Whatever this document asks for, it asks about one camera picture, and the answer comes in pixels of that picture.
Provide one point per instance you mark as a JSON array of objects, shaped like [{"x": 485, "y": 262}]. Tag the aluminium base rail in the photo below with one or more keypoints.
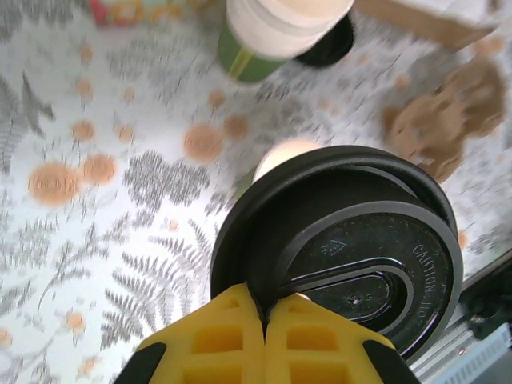
[{"x": 460, "y": 356}]

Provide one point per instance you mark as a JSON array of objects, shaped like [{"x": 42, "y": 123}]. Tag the stack of green paper cups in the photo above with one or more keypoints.
[{"x": 280, "y": 32}]

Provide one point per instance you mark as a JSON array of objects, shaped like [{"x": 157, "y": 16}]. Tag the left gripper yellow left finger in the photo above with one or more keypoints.
[{"x": 216, "y": 344}]

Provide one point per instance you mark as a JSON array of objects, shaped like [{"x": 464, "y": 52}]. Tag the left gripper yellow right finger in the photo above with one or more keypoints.
[{"x": 316, "y": 344}]

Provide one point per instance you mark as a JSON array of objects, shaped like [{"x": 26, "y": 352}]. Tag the landscape print paper gift bag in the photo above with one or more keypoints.
[{"x": 140, "y": 10}]

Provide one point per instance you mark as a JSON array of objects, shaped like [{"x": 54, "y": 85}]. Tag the stack of black cup lids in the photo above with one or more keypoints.
[{"x": 332, "y": 44}]

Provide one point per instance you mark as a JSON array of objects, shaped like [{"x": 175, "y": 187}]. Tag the brown cardboard napkin tray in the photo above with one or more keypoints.
[{"x": 420, "y": 20}]

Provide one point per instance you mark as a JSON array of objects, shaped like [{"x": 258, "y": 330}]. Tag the single black cup lid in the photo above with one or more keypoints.
[{"x": 360, "y": 240}]

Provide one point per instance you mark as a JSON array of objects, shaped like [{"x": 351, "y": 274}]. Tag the floral tablecloth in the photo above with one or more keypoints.
[{"x": 80, "y": 240}]

